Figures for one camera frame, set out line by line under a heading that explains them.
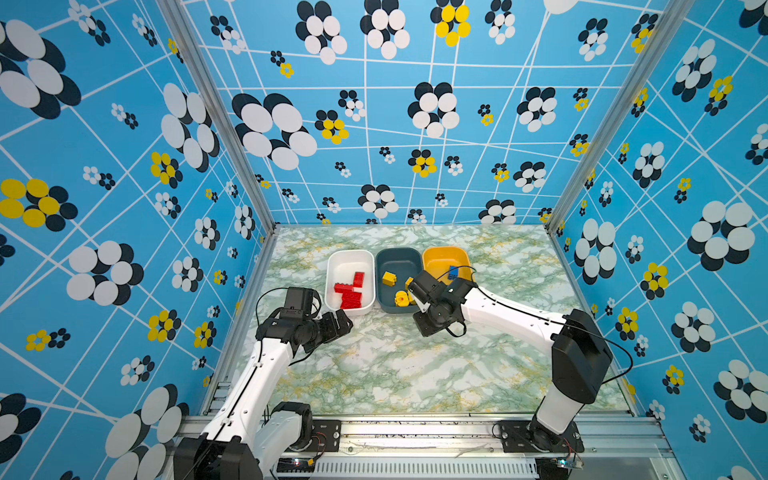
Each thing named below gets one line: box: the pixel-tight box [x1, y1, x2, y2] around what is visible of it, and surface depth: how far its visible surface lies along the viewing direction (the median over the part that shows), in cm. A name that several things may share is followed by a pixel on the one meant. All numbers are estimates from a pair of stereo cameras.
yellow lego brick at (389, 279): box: [382, 271, 397, 287], surface depth 103 cm
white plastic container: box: [324, 249, 376, 315], surface depth 104 cm
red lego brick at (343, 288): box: [334, 282, 354, 293], surface depth 101 cm
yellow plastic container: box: [422, 246, 473, 285], surface depth 110 cm
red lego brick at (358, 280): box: [353, 272, 365, 288], surface depth 104 cm
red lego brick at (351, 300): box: [340, 292, 363, 310], surface depth 98 cm
